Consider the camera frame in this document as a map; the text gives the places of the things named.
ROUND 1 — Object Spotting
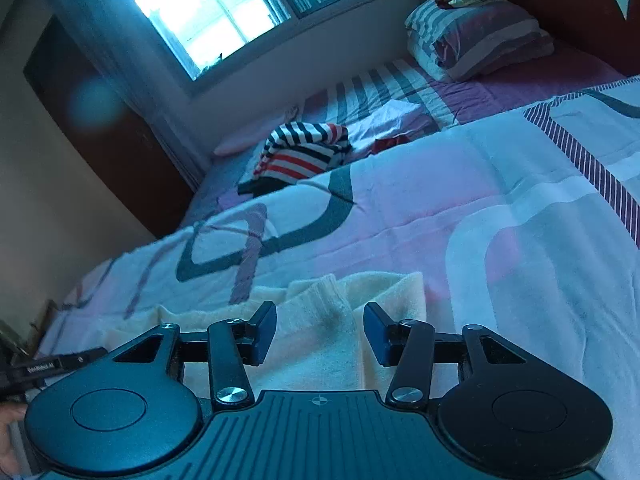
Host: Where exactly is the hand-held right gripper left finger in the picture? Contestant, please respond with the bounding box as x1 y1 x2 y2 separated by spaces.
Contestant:
107 301 278 409

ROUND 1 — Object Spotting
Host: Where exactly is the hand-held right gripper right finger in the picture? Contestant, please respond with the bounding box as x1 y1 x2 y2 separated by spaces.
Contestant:
363 302 540 407

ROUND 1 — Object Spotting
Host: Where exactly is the cream knit sweater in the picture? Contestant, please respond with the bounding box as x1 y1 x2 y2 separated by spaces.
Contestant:
97 271 427 397

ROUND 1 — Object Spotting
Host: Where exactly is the person's left hand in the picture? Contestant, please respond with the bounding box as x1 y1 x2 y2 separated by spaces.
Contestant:
0 404 28 477

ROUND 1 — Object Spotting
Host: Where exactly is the wooden furniture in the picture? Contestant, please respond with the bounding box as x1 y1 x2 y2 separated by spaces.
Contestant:
0 300 59 362

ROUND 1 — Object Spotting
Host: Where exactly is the pink and blue patterned blanket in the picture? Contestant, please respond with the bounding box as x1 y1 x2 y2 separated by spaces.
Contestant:
37 75 640 480

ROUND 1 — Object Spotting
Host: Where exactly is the striped garment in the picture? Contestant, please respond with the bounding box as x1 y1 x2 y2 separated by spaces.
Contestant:
237 121 354 197

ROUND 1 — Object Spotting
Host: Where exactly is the red cloth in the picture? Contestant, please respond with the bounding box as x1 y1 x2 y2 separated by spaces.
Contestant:
372 132 414 154

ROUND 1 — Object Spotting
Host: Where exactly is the white cloth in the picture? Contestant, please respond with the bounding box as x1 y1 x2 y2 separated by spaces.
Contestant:
347 100 442 157

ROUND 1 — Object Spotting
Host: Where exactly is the dark wooden wardrobe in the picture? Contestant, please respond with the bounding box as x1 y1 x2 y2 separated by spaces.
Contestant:
22 15 207 239

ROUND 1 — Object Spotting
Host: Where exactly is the striped bed sheet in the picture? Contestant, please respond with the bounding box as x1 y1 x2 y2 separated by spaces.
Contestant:
182 40 626 226

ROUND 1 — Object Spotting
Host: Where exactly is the grey curtain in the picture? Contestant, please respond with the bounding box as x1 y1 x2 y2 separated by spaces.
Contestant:
35 0 212 187

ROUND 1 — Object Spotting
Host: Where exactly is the striped pillow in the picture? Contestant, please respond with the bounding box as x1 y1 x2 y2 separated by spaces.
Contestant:
405 0 557 83

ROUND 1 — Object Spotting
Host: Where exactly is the window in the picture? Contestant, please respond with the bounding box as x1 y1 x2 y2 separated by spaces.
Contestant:
107 0 417 82

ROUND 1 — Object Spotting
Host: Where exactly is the red and white headboard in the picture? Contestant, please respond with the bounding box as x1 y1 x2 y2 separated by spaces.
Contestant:
482 0 640 79

